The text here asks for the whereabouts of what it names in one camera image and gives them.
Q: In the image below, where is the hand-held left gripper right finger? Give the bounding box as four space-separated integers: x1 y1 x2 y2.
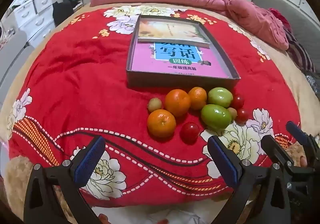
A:
207 135 292 224

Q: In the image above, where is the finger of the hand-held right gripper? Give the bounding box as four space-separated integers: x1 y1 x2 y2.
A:
286 121 320 168
261 134 295 176

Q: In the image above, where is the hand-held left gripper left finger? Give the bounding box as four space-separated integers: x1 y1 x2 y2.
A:
24 135 107 224

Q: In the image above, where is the red cherry tomato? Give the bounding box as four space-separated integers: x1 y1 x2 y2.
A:
180 122 200 144
231 94 245 109
236 108 249 124

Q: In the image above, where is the green jujube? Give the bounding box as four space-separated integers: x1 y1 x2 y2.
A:
201 104 232 131
207 87 233 108

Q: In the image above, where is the brown longan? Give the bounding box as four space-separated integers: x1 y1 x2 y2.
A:
147 98 163 112
227 107 238 121

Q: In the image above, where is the small orange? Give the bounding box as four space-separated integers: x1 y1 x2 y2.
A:
188 87 207 110

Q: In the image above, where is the orange with green stem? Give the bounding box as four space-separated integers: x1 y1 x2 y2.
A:
147 109 177 139

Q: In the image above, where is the large orange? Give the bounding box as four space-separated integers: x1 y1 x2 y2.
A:
164 89 192 117

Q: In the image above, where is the grey cardboard box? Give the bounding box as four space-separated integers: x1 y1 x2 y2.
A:
126 15 241 89

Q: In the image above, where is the silver foil wrapper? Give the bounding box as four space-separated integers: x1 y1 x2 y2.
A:
306 74 318 87

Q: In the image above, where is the striped cloth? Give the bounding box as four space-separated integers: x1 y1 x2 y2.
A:
284 26 315 73

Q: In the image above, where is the red floral blanket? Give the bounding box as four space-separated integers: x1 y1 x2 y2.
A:
0 3 317 224

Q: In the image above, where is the grey padded headboard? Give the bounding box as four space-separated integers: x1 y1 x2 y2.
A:
251 0 320 84

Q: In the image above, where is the pink book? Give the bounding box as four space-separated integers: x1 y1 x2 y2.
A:
132 40 232 79

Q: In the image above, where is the dark red cloth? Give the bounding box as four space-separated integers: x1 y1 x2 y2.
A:
269 8 292 32

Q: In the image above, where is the yellow sunflower book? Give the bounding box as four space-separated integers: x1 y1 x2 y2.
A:
137 19 211 48

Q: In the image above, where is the black garment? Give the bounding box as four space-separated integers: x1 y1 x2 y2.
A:
52 1 75 27

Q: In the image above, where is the white drawer cabinet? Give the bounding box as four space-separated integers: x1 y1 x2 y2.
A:
14 0 55 47

